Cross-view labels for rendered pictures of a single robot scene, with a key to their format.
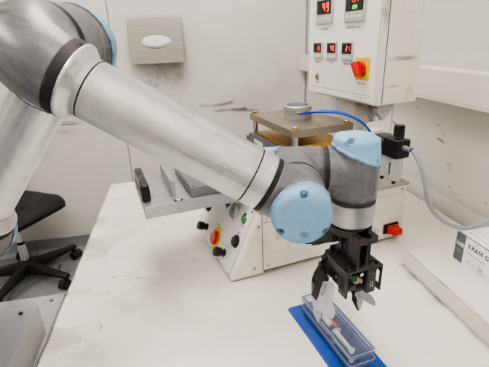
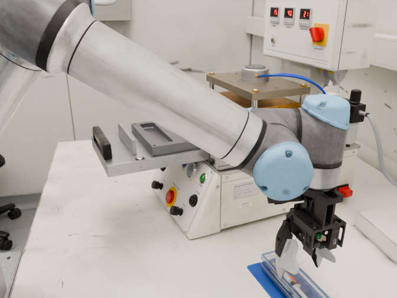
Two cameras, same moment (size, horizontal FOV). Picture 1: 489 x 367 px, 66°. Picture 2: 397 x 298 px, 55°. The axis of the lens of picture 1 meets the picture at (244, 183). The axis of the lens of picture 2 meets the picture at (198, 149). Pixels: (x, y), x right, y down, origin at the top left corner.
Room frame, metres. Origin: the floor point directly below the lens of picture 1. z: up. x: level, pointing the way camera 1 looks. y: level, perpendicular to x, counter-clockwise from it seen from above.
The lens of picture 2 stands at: (-0.02, 0.07, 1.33)
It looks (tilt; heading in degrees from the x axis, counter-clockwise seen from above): 22 degrees down; 357
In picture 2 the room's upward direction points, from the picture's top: straight up
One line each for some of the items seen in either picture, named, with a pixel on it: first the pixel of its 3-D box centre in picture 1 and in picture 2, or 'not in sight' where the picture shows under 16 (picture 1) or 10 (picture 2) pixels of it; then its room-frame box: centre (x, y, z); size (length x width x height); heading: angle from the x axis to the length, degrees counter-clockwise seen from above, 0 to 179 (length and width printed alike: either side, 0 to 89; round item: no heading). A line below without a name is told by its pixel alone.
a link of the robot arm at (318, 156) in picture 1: (292, 172); (264, 133); (0.56, -0.08, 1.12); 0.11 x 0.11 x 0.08; 86
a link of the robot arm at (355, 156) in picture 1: (353, 167); (321, 129); (0.57, -0.18, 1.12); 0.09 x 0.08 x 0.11; 86
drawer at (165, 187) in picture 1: (195, 181); (153, 141); (0.94, 0.13, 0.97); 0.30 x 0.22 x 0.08; 111
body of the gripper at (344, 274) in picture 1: (350, 255); (314, 213); (0.57, -0.18, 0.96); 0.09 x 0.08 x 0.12; 19
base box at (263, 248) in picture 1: (296, 208); (250, 169); (1.03, -0.15, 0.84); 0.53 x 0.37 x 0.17; 111
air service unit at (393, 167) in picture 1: (387, 152); (342, 116); (0.89, -0.35, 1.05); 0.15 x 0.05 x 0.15; 21
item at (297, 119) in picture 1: (310, 126); (267, 89); (1.04, -0.19, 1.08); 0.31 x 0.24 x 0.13; 21
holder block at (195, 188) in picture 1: (212, 174); (170, 134); (0.96, 0.09, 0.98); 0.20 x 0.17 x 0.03; 21
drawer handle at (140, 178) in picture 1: (141, 183); (101, 141); (0.89, 0.26, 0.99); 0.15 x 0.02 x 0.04; 21
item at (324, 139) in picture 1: (297, 132); (254, 95); (1.04, -0.16, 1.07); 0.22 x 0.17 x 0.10; 21
